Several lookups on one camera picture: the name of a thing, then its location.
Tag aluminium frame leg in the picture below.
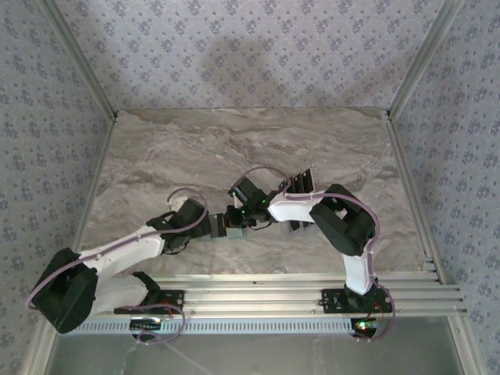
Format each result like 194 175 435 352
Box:
447 316 484 375
21 327 59 375

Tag grey slotted cable duct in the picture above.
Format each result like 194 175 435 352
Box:
77 320 355 336

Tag aluminium table side rail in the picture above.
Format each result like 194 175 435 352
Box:
72 112 120 251
384 110 447 285

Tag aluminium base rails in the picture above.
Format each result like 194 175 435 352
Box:
93 272 469 318

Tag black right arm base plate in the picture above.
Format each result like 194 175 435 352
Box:
320 287 394 314

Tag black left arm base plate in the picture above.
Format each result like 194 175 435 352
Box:
112 289 185 315

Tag small circuit board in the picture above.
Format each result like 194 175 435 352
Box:
350 318 380 338
130 317 163 332

